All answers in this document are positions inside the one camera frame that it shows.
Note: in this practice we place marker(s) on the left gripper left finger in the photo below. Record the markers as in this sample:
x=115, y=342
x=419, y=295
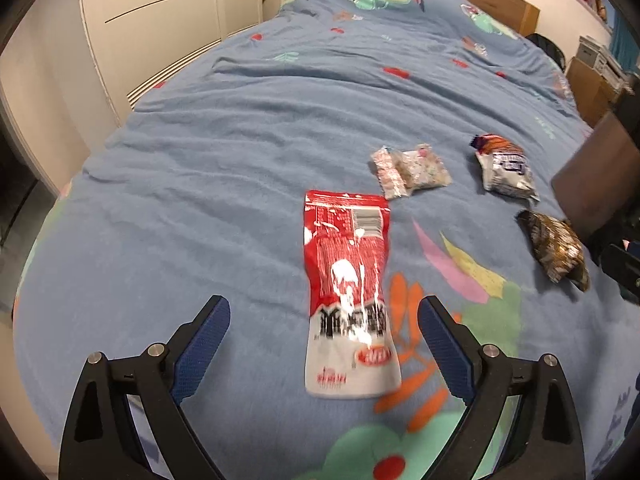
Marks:
x=100, y=439

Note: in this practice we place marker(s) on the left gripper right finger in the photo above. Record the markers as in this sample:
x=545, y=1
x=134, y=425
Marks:
x=529, y=400

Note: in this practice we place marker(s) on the brown oat snack bag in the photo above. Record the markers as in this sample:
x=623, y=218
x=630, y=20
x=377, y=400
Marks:
x=556, y=247

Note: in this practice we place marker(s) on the white blue crepe snack bag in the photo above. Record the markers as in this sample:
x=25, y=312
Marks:
x=505, y=167

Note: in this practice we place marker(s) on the red white snack pouch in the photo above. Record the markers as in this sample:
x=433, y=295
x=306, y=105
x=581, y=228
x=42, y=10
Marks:
x=350, y=349

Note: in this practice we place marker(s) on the pink clear candy packet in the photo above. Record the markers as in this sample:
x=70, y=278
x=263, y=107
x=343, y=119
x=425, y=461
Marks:
x=401, y=173

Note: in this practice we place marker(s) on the wooden nightstand drawers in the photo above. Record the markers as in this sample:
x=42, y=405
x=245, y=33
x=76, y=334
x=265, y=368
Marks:
x=593, y=95

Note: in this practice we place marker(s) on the grey printer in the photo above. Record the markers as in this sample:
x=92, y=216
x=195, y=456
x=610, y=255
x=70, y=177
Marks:
x=600, y=59

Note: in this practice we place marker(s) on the teal curtain right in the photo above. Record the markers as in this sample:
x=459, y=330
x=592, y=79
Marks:
x=623, y=46

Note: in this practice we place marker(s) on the black backpack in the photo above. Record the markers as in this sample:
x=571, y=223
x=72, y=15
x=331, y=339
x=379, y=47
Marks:
x=549, y=48

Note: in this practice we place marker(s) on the blue patterned bed duvet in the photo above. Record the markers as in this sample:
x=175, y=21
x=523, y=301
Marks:
x=202, y=193

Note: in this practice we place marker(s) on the white wardrobe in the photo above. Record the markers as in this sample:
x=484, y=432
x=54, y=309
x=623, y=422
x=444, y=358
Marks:
x=73, y=70

